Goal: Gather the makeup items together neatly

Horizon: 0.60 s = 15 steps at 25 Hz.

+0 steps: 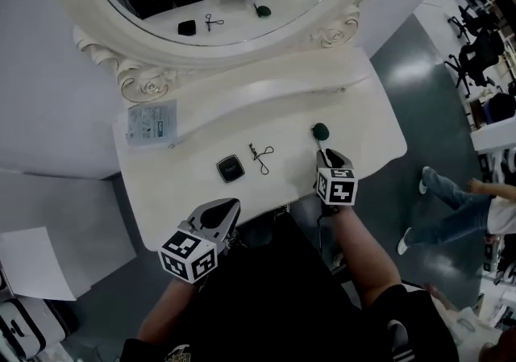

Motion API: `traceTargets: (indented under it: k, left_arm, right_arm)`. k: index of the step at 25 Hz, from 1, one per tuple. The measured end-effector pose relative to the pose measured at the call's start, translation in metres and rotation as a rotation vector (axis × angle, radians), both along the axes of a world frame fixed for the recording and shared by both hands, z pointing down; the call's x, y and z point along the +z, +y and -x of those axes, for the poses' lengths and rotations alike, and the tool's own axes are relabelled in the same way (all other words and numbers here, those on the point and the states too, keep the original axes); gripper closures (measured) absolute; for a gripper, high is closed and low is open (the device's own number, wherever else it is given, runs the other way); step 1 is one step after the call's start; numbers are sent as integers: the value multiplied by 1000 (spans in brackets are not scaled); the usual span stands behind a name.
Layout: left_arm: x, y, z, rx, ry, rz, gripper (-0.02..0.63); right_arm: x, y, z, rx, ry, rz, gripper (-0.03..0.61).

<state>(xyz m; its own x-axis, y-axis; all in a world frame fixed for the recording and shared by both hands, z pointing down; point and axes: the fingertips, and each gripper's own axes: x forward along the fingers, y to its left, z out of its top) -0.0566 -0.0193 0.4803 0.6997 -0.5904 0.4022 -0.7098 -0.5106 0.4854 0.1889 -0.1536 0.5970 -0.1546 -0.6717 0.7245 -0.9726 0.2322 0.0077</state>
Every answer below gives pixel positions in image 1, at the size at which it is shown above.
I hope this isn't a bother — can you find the white ornate oval mirror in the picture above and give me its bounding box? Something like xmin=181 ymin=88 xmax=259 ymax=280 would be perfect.
xmin=42 ymin=0 xmax=395 ymax=104

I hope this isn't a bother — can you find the black office chair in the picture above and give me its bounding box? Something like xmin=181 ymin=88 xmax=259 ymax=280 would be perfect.
xmin=443 ymin=28 xmax=506 ymax=100
xmin=446 ymin=4 xmax=483 ymax=44

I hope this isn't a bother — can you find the metal eyelash curler makeup item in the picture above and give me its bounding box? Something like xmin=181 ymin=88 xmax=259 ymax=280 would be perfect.
xmin=248 ymin=142 xmax=276 ymax=177

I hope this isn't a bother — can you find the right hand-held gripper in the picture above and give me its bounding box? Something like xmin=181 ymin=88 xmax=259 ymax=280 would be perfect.
xmin=314 ymin=148 xmax=360 ymax=207

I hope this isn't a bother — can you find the person's left forearm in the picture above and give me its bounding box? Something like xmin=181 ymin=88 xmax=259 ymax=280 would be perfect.
xmin=135 ymin=276 xmax=205 ymax=353

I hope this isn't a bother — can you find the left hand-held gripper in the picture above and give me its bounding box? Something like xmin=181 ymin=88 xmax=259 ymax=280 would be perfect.
xmin=158 ymin=198 xmax=243 ymax=285

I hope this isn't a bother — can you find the black square makeup compact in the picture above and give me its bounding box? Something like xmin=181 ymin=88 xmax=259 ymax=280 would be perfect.
xmin=215 ymin=154 xmax=246 ymax=184

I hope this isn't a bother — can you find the white low cabinet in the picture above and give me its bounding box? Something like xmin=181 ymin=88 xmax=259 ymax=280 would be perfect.
xmin=0 ymin=168 xmax=139 ymax=302

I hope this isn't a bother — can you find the person's right forearm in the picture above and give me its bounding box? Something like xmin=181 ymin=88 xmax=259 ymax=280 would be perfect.
xmin=328 ymin=204 xmax=405 ymax=310

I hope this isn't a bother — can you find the white paper sheet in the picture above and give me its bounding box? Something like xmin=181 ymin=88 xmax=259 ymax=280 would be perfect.
xmin=0 ymin=226 xmax=78 ymax=302

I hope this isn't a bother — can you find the person's black clothing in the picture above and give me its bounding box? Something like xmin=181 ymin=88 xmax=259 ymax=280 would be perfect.
xmin=119 ymin=210 xmax=461 ymax=362

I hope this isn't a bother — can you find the clear plastic leaflet packet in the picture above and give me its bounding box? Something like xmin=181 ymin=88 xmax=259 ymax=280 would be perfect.
xmin=125 ymin=99 xmax=179 ymax=148

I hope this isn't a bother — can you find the dark round-head makeup brush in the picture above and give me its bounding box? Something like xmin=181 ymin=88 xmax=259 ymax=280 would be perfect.
xmin=310 ymin=122 xmax=331 ymax=152

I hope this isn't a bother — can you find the white hard case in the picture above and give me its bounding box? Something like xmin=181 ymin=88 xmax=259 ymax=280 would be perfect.
xmin=0 ymin=297 xmax=68 ymax=362

